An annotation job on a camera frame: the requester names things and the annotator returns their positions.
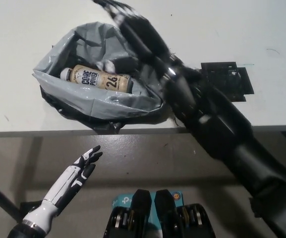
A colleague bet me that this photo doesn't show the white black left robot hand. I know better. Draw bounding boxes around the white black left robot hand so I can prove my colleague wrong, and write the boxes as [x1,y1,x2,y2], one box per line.
[23,145,103,231]

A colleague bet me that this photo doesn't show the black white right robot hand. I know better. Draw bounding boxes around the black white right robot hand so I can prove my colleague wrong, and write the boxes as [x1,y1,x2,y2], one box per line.
[93,0,171,73]

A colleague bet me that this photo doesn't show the beige protein shake bottle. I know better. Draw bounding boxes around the beige protein shake bottle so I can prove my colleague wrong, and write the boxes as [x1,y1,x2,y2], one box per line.
[59,64,133,94]

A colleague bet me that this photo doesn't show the grey plastic bag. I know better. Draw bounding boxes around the grey plastic bag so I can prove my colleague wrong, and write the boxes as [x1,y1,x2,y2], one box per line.
[32,21,167,120]

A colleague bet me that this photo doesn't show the black table leg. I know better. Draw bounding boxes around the black table leg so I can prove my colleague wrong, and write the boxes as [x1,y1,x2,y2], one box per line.
[0,175,22,221]

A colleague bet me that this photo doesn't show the black tape square marker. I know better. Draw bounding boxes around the black tape square marker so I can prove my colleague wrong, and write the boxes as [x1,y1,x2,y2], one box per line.
[200,60,255,103]

